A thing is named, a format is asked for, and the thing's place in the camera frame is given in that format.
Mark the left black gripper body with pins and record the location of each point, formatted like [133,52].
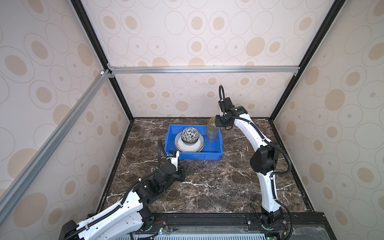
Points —
[179,175]

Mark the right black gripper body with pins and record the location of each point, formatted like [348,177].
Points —
[221,121]

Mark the yellow translucent cup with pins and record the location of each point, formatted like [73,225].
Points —
[212,124]

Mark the green translucent cup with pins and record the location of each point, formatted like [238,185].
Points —
[212,135]

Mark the black striped rim white plate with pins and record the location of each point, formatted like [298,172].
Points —
[189,148]

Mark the red leaf pattern bowl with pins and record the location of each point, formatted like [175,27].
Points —
[190,135]

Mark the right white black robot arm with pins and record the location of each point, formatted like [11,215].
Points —
[263,161]

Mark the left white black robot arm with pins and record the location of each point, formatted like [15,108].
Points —
[131,213]

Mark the blue plastic bin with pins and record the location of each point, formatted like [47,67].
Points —
[212,151]

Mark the horizontal aluminium back rail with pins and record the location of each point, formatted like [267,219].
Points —
[205,70]

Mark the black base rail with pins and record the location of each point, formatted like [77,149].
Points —
[240,226]

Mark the left diagonal aluminium rail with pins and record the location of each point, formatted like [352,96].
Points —
[32,169]

